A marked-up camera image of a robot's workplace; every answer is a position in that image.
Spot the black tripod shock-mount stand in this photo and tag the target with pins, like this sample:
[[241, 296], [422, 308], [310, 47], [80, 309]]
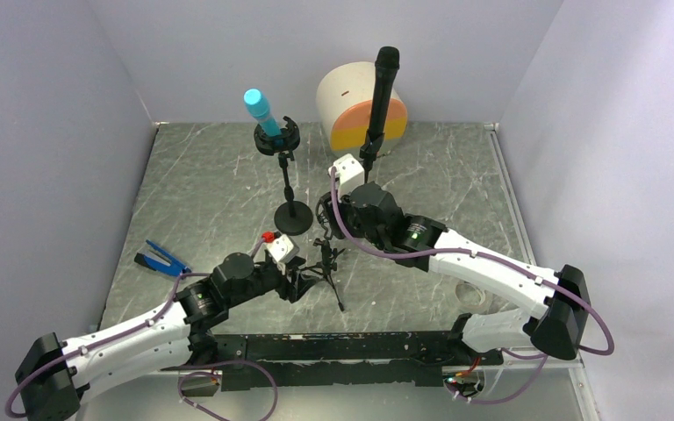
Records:
[[327, 265]]

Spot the white orange yellow cylinder container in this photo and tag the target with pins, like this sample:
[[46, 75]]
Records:
[[344, 100]]

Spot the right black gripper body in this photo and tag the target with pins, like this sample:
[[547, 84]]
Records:
[[347, 215]]

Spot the black round-base shock-mount stand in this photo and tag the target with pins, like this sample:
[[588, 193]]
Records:
[[292, 217]]

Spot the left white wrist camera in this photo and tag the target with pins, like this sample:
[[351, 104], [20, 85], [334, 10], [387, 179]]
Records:
[[280, 248]]

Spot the blue black hand tool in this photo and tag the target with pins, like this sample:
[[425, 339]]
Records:
[[158, 259]]

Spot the black round-base clip stand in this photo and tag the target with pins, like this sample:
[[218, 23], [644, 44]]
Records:
[[369, 151]]

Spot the tall black microphone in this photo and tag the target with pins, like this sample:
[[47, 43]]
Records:
[[387, 65]]

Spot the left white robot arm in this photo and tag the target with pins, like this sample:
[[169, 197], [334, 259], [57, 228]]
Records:
[[57, 377]]

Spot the cyan blue microphone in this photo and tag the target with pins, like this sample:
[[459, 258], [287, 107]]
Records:
[[262, 113]]

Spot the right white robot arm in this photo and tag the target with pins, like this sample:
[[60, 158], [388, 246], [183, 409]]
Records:
[[552, 305]]

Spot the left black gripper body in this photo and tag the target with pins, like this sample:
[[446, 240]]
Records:
[[268, 277]]

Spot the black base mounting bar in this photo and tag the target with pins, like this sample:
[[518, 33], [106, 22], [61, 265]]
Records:
[[422, 358]]

